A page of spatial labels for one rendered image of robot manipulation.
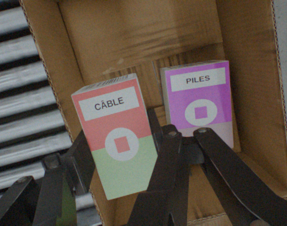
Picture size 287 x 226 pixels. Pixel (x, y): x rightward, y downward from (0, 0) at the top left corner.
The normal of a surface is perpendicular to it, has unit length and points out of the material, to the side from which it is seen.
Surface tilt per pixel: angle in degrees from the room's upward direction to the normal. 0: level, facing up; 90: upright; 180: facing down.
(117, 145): 0
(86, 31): 2
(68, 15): 0
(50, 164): 16
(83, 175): 91
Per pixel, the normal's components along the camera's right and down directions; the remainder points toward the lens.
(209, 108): 0.05, 0.24
